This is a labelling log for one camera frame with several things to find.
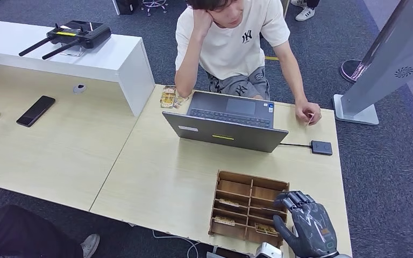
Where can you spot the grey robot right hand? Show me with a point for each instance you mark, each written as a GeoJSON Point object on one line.
{"type": "Point", "coordinates": [313, 231]}

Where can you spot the person's right hand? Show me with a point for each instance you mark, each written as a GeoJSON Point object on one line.
{"type": "Point", "coordinates": [202, 22]}

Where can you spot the person's left hand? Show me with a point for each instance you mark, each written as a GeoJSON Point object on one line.
{"type": "Point", "coordinates": [306, 108]}

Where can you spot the gold ID card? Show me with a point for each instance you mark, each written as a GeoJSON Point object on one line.
{"type": "Point", "coordinates": [310, 119]}

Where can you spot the person's left forearm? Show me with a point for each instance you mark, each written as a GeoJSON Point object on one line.
{"type": "Point", "coordinates": [293, 80]}

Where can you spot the person's right forearm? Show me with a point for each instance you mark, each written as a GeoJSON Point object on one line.
{"type": "Point", "coordinates": [190, 64]}

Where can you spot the gold patterned room card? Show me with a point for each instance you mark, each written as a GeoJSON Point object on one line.
{"type": "Point", "coordinates": [225, 221]}
{"type": "Point", "coordinates": [229, 203]}
{"type": "Point", "coordinates": [264, 229]}

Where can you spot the pale patterned card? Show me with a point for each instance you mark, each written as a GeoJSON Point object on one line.
{"type": "Point", "coordinates": [182, 100]}

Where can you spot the gold patterned card pile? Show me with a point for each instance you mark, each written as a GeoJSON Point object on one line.
{"type": "Point", "coordinates": [168, 97]}

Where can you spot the wooden compartment card box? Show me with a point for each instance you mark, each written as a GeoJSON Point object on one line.
{"type": "Point", "coordinates": [235, 188]}

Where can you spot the person in dark trousers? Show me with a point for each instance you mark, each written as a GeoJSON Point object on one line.
{"type": "Point", "coordinates": [14, 235]}

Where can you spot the small black square pad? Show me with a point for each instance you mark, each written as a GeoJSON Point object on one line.
{"type": "Point", "coordinates": [322, 147]}

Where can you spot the round metal stanchion base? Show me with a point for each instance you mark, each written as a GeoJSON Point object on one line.
{"type": "Point", "coordinates": [349, 69]}

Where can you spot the yellow floor tape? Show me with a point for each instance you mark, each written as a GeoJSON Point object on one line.
{"type": "Point", "coordinates": [271, 58]}

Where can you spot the dark cabinet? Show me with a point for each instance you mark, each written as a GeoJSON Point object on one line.
{"type": "Point", "coordinates": [126, 5]}

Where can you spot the grey laptop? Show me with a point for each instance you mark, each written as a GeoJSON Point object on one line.
{"type": "Point", "coordinates": [228, 133]}

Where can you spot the grey kiosk stand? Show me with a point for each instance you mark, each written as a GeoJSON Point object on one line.
{"type": "Point", "coordinates": [388, 60]}

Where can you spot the bystander with white shoes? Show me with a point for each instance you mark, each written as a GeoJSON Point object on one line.
{"type": "Point", "coordinates": [305, 13]}

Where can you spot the white desk riser shelf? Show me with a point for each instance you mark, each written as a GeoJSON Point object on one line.
{"type": "Point", "coordinates": [103, 57]}

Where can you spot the black remote controller with antennas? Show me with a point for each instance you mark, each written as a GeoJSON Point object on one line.
{"type": "Point", "coordinates": [82, 34]}

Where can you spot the clear controller stand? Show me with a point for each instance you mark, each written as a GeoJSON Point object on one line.
{"type": "Point", "coordinates": [73, 52]}

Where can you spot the round grey desk grommet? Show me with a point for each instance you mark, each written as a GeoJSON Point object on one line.
{"type": "Point", "coordinates": [80, 88]}

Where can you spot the black smartphone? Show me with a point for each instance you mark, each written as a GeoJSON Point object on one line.
{"type": "Point", "coordinates": [35, 111]}

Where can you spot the pale and black wrist camera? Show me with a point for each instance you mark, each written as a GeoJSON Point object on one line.
{"type": "Point", "coordinates": [267, 251]}

